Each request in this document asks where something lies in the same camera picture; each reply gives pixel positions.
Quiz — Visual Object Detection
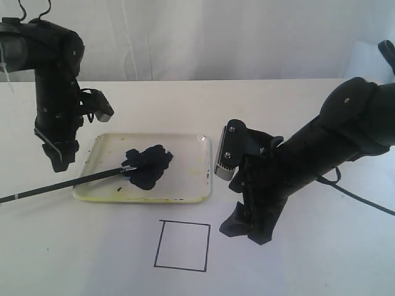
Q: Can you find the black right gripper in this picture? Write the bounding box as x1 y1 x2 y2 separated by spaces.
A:
219 136 312 245

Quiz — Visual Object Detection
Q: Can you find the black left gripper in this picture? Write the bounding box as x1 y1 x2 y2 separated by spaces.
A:
34 70 83 172

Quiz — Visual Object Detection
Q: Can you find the thin black paintbrush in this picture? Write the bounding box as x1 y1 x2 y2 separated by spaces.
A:
1 166 138 204

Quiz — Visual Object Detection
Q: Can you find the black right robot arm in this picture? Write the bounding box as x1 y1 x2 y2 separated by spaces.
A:
215 77 394 245

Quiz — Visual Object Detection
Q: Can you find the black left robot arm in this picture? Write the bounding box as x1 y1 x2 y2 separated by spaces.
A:
1 17 85 173

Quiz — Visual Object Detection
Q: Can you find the white paint tray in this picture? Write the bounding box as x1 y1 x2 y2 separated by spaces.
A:
73 133 212 204

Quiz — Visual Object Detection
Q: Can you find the dark blue paint blob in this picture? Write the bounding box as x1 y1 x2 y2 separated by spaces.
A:
122 144 173 191

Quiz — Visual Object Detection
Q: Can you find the white backdrop curtain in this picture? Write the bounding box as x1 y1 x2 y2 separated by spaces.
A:
1 1 394 81

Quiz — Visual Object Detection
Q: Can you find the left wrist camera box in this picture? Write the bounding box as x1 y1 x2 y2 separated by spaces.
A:
80 88 114 123

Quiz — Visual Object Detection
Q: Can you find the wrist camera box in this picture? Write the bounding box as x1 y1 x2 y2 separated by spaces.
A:
214 119 247 181
80 88 114 123

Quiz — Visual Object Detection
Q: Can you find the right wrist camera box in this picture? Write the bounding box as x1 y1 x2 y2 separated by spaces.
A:
214 119 247 181

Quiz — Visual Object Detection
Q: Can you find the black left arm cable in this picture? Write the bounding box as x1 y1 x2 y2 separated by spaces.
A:
17 0 53 22

